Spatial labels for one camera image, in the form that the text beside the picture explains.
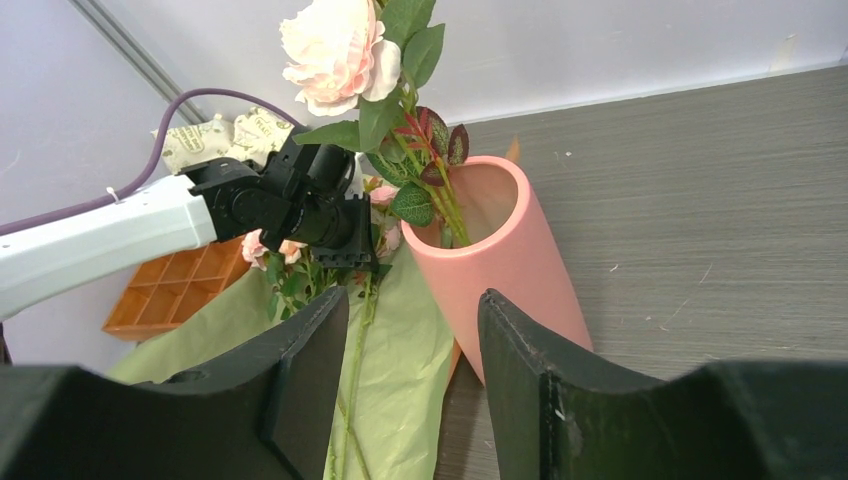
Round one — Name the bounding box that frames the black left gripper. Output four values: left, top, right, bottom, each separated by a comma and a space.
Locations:
180, 140, 379, 272

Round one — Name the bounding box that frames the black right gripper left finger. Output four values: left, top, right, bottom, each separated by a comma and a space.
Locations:
1, 287, 349, 479

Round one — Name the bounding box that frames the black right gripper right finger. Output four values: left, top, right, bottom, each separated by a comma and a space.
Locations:
478, 289, 847, 479

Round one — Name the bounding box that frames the pink flower bouquet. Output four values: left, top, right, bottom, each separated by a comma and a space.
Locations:
239, 175, 405, 480

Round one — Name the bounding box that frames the orange and green wrapping paper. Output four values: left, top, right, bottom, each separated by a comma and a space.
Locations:
107, 245, 454, 479

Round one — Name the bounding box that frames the pale pink single flower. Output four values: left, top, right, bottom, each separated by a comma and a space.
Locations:
279, 0, 472, 248

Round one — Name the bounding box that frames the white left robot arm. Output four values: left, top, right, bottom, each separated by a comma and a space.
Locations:
1, 141, 379, 319

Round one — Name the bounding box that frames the pink cylindrical vase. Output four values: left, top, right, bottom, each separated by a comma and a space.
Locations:
402, 156, 593, 380

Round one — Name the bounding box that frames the cream printed cloth bag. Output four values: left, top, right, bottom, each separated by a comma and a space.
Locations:
157, 106, 295, 175

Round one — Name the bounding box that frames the orange wooden compartment tray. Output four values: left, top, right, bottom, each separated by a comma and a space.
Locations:
102, 237, 249, 342

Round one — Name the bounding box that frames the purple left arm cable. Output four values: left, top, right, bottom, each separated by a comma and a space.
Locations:
0, 87, 306, 238

